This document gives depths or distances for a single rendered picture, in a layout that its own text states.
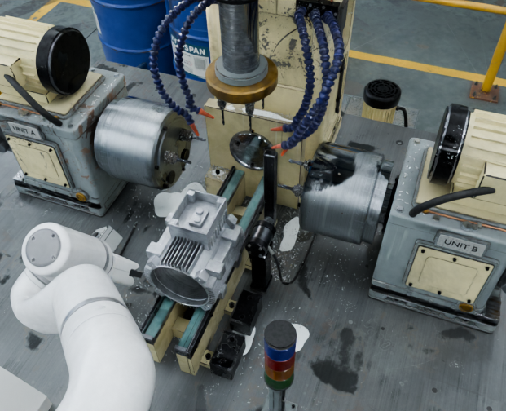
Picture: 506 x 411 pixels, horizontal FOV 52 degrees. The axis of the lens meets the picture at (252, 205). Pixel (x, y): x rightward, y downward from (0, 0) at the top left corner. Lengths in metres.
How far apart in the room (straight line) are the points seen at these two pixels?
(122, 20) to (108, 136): 1.88
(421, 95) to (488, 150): 2.41
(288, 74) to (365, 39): 2.55
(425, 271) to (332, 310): 0.29
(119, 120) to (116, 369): 1.03
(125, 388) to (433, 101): 3.17
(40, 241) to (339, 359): 0.85
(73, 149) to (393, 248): 0.92
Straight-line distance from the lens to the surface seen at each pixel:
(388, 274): 1.44
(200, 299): 1.34
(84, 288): 0.72
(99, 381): 0.58
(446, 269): 1.36
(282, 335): 0.98
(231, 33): 1.23
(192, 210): 1.30
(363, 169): 1.33
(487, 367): 1.52
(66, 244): 0.87
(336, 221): 1.34
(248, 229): 1.49
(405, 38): 4.12
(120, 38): 3.42
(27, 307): 0.84
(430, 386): 1.45
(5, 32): 1.62
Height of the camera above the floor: 2.09
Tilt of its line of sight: 49 degrees down
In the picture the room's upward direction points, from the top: 2 degrees counter-clockwise
